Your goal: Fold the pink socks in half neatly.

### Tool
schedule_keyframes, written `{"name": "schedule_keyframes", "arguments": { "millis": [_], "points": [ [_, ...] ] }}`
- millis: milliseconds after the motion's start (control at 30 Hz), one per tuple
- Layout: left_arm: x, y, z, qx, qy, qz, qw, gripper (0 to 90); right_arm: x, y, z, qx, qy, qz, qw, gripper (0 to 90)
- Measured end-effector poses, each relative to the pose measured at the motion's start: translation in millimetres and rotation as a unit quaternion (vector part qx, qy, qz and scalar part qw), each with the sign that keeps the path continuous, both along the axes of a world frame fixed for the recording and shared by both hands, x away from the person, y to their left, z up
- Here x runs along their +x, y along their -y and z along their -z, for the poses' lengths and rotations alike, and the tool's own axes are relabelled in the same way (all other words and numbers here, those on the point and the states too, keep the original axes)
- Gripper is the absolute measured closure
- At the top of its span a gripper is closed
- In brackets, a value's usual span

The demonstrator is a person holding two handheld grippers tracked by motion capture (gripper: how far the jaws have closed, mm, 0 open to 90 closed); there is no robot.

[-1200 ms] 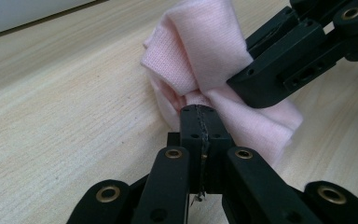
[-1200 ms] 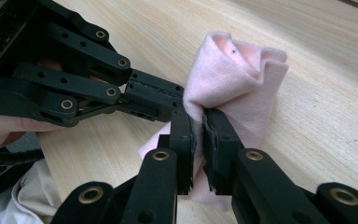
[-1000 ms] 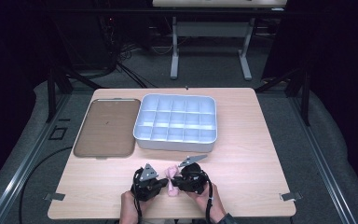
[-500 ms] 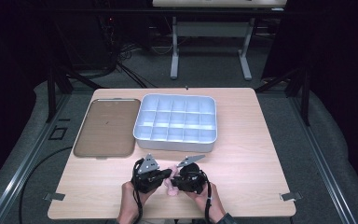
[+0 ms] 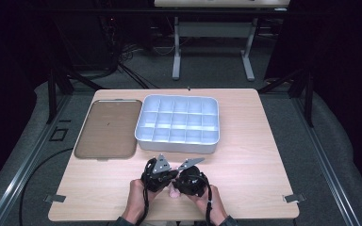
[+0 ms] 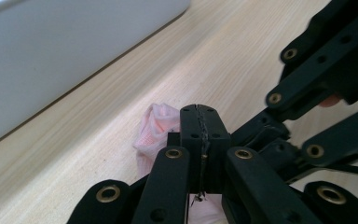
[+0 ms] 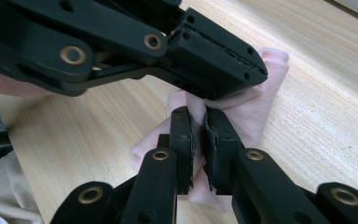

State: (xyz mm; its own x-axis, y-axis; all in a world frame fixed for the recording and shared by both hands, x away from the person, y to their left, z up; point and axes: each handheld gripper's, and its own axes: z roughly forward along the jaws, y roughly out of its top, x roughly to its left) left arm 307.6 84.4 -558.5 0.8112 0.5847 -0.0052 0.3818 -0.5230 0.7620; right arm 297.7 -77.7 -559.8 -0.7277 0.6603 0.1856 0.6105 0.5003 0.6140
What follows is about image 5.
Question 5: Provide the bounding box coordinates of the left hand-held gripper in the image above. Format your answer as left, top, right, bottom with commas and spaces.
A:
140, 153, 179, 193

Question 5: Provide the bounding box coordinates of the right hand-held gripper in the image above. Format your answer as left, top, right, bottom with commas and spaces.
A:
172, 157, 210, 198

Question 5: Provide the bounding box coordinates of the pink sock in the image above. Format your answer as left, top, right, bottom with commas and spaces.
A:
168, 183, 182, 200

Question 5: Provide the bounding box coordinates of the person's left hand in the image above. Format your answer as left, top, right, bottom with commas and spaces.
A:
121, 178, 158, 224

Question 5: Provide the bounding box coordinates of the person's right hand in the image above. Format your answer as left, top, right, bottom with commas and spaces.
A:
186, 184, 229, 226

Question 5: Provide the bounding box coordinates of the white compartment storage box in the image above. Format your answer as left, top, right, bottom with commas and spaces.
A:
134, 94, 221, 154

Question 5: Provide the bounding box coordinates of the brown translucent lid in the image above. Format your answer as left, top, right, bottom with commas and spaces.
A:
74, 99, 143, 161

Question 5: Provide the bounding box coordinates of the black metal stand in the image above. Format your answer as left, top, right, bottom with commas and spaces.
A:
45, 67, 107, 125
257, 67, 315, 128

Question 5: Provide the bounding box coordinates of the white-legged background table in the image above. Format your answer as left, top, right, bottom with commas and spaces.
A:
154, 0, 291, 82

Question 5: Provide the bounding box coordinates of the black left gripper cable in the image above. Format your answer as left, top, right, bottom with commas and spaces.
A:
136, 185, 151, 226

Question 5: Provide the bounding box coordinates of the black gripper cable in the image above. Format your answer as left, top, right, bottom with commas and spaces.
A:
136, 185, 151, 226
205, 183, 215, 226

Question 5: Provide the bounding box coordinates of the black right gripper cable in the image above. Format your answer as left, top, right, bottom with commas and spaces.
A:
205, 183, 215, 226

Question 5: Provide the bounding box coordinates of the grey metal table bracket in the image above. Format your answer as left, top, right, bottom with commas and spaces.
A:
283, 193, 306, 203
43, 194, 67, 203

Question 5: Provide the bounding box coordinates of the black floor cable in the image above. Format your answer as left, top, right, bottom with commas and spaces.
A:
18, 147, 74, 226

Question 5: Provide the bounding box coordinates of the aluminium floor rail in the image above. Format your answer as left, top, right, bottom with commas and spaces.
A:
290, 93, 362, 226
0, 93, 74, 226

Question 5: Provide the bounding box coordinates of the bundle of black cables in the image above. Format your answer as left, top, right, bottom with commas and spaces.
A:
100, 15, 158, 89

